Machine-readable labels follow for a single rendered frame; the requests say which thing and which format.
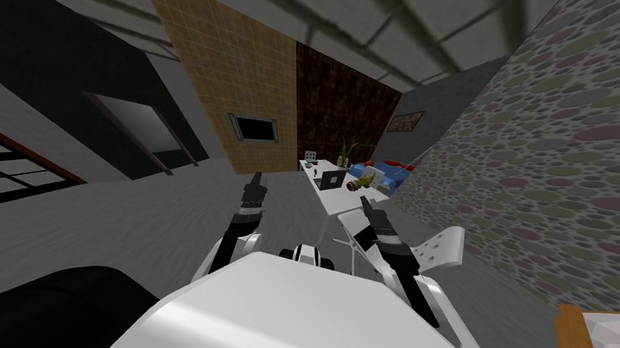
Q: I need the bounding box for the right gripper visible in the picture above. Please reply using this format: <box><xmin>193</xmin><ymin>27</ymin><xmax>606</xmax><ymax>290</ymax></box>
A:
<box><xmin>357</xmin><ymin>195</ymin><xmax>396</xmax><ymax>237</ymax></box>

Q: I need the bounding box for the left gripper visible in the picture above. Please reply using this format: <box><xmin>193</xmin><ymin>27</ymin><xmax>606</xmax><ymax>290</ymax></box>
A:
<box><xmin>238</xmin><ymin>170</ymin><xmax>270</xmax><ymax>212</ymax></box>

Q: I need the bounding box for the white desk with laptop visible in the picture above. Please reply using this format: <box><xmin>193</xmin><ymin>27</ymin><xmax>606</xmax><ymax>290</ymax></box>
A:
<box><xmin>295</xmin><ymin>136</ymin><xmax>395</xmax><ymax>220</ymax></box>

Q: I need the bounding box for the blue bed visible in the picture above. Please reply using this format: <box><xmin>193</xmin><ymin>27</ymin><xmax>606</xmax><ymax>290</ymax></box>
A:
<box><xmin>347</xmin><ymin>157</ymin><xmax>418</xmax><ymax>199</ymax></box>

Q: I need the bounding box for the white chair with holes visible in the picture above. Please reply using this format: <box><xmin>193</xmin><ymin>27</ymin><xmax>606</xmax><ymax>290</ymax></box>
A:
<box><xmin>333</xmin><ymin>208</ymin><xmax>467</xmax><ymax>284</ymax></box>

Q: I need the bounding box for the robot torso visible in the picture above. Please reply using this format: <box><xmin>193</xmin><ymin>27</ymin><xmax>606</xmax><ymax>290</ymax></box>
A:
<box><xmin>104</xmin><ymin>231</ymin><xmax>506</xmax><ymax>348</ymax></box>

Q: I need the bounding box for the black wall screen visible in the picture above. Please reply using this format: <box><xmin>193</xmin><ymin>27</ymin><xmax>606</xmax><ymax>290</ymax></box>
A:
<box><xmin>226</xmin><ymin>112</ymin><xmax>282</xmax><ymax>145</ymax></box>

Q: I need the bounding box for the framed picture on wall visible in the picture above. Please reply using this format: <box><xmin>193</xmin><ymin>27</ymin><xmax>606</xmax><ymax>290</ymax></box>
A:
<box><xmin>386</xmin><ymin>108</ymin><xmax>426</xmax><ymax>136</ymax></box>

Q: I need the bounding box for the dark window with brown frame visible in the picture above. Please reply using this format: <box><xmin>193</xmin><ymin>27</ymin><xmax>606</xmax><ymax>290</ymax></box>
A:
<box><xmin>0</xmin><ymin>117</ymin><xmax>92</xmax><ymax>220</ymax></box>

